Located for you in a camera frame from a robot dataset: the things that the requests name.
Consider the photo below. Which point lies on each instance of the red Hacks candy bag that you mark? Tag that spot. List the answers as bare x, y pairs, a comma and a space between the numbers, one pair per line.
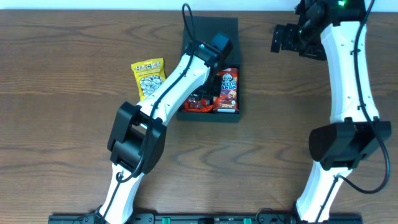
197, 105

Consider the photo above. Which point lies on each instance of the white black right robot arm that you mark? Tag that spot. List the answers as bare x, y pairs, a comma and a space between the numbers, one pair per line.
335, 32

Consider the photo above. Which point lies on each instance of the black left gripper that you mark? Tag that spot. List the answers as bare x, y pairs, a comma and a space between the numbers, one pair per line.
216, 93

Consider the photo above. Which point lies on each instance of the red Hello Panda box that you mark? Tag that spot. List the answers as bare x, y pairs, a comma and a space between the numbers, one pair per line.
227, 101

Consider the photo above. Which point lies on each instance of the dark green open box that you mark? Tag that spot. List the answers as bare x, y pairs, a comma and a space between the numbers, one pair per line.
219, 35

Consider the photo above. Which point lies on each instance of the yellow Hacks candy bag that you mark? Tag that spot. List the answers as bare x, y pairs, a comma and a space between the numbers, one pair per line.
149, 76

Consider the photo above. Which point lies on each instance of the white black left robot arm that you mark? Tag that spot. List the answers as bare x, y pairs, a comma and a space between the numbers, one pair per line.
137, 138

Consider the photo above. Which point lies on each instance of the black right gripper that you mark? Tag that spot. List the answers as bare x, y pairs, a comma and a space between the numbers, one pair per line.
288, 31

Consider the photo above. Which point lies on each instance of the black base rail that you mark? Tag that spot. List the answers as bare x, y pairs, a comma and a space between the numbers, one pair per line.
149, 218

